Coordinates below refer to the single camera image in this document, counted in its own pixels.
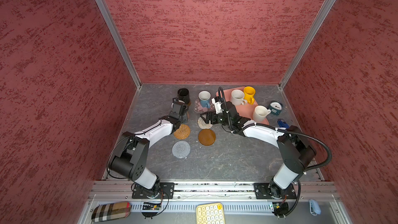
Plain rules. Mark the brown wooden round coaster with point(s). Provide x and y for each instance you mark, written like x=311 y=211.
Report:
x=207 y=137

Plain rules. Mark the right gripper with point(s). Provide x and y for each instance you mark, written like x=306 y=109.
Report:
x=213 y=114

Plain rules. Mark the yellow keypad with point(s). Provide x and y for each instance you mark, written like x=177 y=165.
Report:
x=211 y=213

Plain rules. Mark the pink tray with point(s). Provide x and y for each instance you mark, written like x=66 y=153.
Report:
x=243 y=110

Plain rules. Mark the plaid glasses case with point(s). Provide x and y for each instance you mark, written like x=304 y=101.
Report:
x=111 y=211

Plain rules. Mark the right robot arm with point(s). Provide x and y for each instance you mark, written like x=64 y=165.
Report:
x=294 y=146

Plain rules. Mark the light blue mouse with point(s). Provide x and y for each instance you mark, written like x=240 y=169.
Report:
x=314 y=207

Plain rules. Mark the blue stapler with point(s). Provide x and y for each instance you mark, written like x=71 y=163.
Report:
x=282 y=124

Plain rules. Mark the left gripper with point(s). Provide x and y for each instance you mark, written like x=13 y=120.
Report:
x=184 y=117

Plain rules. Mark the pink flower coaster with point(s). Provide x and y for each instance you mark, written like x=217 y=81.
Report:
x=199 y=109

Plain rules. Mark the black mug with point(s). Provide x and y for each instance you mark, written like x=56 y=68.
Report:
x=183 y=95

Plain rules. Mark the beige woven round coaster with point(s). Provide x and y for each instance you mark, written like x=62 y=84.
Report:
x=203 y=125

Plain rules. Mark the yellow mug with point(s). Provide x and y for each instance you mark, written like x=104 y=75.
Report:
x=249 y=93

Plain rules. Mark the blue mug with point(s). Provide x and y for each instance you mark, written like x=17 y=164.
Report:
x=205 y=99

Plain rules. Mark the white mug right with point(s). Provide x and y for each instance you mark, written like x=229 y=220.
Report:
x=260 y=113

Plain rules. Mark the white mug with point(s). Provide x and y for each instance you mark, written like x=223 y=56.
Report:
x=237 y=98
x=260 y=113

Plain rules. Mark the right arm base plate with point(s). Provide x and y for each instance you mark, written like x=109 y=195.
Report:
x=261 y=190

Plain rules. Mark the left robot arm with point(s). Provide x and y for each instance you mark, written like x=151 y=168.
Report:
x=129 y=157

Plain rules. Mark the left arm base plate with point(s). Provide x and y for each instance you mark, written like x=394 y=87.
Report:
x=166 y=189

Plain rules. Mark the white mug back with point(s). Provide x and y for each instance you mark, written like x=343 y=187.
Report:
x=237 y=98

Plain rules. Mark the grey round coaster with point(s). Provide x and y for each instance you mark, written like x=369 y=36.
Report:
x=181 y=149

